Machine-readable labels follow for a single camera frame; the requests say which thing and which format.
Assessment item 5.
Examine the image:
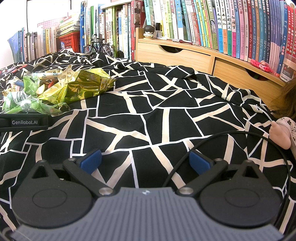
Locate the green plastic wrapper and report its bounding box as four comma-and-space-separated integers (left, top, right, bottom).
2, 75, 70, 115

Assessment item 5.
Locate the large blue book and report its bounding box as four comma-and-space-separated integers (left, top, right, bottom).
8, 31, 22, 63

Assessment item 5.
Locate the wooden drawer shelf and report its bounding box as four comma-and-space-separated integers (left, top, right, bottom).
135, 28, 285, 109

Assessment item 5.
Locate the pink braided rope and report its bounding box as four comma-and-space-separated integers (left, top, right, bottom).
250, 58, 280, 77

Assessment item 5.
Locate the row of upright books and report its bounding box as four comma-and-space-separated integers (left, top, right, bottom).
80, 1, 295, 82

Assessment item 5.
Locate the red plastic basket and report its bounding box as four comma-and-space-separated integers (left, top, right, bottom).
58, 31, 80, 52

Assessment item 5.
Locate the miniature black bicycle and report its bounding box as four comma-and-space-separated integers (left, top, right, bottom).
83, 34, 112, 57

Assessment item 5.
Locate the black white patterned cloth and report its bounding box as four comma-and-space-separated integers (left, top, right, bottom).
1, 50, 295, 233

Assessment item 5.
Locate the stack of flat books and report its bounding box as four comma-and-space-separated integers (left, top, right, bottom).
56, 15, 80, 37

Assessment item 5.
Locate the gold foil snack bag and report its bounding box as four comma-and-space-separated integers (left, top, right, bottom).
39, 66, 115, 104

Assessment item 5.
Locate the small dark figurine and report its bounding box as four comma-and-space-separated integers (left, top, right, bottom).
144, 25, 155, 39

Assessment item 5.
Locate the doll with brown hair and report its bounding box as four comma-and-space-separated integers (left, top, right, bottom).
269, 78, 296, 158

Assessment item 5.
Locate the black cable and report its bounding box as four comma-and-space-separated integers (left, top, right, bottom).
162, 131, 291, 229

